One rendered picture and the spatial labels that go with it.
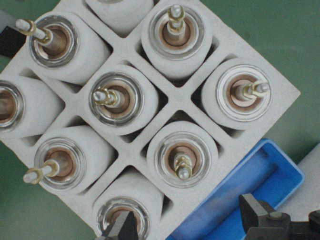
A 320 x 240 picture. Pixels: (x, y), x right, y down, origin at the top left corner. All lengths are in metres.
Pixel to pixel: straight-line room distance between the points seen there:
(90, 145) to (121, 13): 0.19
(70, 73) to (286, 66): 0.46
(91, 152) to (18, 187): 0.38
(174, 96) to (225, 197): 0.30
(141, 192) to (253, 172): 0.32
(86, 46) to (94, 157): 0.15
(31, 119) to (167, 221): 0.26
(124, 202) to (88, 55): 0.21
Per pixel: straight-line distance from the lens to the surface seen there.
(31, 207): 0.75
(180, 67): 0.38
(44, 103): 0.45
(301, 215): 0.53
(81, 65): 0.41
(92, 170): 0.40
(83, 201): 0.49
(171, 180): 0.38
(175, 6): 0.30
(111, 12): 0.41
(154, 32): 0.38
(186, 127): 0.37
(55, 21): 0.42
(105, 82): 0.38
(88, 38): 0.41
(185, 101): 0.44
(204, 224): 0.67
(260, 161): 0.65
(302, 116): 0.68
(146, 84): 0.38
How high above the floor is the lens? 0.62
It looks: 86 degrees down
